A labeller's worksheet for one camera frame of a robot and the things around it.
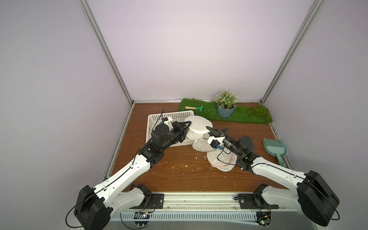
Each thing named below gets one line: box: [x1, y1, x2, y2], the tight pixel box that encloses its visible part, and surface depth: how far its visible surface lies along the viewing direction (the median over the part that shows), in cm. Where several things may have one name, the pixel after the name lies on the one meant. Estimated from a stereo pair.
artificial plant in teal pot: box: [214, 87, 240, 119], surface depth 102 cm
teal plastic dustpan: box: [263, 138, 288, 168], surface depth 94 cm
